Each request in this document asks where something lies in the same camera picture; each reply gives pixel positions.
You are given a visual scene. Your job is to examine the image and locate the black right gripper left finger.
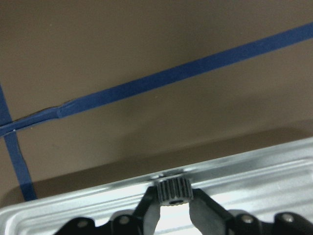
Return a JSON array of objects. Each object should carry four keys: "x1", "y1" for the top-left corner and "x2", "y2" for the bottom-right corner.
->
[{"x1": 56, "y1": 187, "x2": 160, "y2": 235}]

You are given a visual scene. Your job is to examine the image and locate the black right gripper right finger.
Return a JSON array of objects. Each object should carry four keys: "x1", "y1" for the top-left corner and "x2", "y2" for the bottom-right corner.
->
[{"x1": 189, "y1": 189, "x2": 313, "y2": 235}]

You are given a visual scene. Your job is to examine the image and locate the black bearing gear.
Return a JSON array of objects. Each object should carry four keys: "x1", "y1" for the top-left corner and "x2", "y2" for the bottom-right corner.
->
[{"x1": 156, "y1": 176, "x2": 194, "y2": 206}]

